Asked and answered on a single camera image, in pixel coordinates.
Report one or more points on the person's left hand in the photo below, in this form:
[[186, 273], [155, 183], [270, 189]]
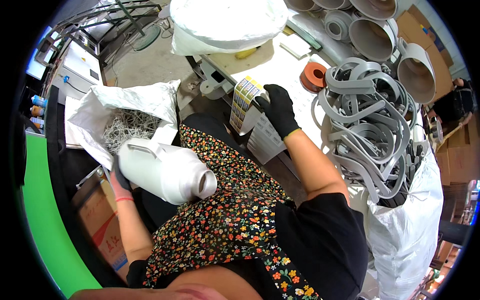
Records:
[[120, 185]]

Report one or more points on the person's right hand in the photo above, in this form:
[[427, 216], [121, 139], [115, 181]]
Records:
[[281, 112]]

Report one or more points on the person's left fingers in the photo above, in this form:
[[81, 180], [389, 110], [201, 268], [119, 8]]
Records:
[[119, 172]]

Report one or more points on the person's right fingers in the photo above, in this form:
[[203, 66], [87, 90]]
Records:
[[270, 96]]

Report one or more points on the yellow label sticker sheet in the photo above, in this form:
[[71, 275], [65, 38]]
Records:
[[243, 103]]

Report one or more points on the white plastic jug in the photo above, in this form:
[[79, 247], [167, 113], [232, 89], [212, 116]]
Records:
[[165, 172]]

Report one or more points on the white label sticker sheet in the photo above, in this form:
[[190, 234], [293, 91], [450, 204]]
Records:
[[264, 138]]

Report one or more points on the orange tape roll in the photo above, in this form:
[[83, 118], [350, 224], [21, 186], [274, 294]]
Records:
[[310, 78]]

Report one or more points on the yellow plastic piece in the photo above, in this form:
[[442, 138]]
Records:
[[245, 53]]

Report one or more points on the round wooden board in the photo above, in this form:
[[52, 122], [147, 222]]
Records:
[[228, 62]]

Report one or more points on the white notepad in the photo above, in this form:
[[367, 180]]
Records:
[[296, 45]]

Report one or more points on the printed cardboard box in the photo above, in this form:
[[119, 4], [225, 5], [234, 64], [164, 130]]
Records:
[[103, 228]]

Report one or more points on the person's legs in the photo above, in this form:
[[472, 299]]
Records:
[[202, 122]]

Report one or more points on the white sack of metal clips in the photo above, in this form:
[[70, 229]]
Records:
[[123, 97]]

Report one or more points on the large white woven sack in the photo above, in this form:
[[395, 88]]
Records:
[[225, 22]]

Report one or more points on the green board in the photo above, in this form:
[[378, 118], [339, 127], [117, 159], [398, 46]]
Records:
[[48, 225]]

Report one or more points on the striped spray can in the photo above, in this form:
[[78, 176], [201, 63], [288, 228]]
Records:
[[36, 122]]

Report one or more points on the grey plastic cone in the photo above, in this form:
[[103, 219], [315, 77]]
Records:
[[369, 37], [416, 73], [377, 7], [303, 3], [332, 3]]

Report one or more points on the grey plastic round cap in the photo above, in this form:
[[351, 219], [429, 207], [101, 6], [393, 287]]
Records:
[[337, 24]]

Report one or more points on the orange spray can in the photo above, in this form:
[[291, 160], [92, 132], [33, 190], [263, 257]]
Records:
[[37, 111]]

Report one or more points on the white metal cabinet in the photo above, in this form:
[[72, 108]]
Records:
[[77, 69]]

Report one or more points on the person's body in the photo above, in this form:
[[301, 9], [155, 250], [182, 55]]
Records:
[[225, 225]]

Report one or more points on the green round fan guard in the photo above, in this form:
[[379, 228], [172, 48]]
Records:
[[147, 37]]

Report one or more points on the white sack of black parts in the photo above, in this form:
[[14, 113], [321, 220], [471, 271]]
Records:
[[407, 232]]

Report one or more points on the stack of cardboard boxes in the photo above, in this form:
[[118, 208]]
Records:
[[457, 161]]

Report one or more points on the grey metal table bracket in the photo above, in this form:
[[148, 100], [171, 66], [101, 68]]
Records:
[[212, 80]]

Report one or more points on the dark metal frame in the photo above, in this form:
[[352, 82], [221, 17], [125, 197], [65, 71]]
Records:
[[112, 18]]

